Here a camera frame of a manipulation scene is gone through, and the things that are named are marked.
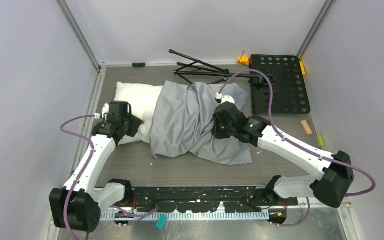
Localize white pillow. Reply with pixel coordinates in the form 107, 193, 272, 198
114, 82, 163, 145

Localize grey pillowcase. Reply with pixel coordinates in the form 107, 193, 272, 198
149, 81, 253, 165

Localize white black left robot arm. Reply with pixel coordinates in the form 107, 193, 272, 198
49, 101, 143, 233

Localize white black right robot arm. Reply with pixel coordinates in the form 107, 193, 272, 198
212, 102, 354, 208

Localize black folded stand tripod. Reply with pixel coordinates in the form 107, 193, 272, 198
168, 49, 269, 87

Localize black perforated stand plate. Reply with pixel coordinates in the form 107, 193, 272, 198
249, 54, 311, 115

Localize wooden block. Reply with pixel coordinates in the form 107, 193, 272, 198
300, 120, 313, 136

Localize yellow block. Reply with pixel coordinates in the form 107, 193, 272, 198
299, 61, 307, 77

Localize green block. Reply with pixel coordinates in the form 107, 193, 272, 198
316, 135, 326, 148

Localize teal tape piece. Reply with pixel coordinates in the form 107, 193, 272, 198
155, 214, 168, 230

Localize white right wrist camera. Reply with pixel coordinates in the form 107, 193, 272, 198
215, 92, 236, 104

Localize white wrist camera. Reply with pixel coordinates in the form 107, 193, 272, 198
94, 103, 110, 121
215, 92, 236, 104

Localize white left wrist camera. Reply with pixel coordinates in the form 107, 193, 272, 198
94, 103, 110, 121

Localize small black wall clip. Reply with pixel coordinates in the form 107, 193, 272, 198
132, 62, 146, 68

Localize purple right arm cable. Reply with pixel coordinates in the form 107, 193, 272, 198
218, 69, 377, 197

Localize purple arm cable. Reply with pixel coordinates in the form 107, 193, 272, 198
218, 69, 377, 197
59, 114, 102, 240

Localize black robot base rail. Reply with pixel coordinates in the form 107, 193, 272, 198
115, 186, 299, 213

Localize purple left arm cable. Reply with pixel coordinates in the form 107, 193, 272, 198
59, 114, 102, 240

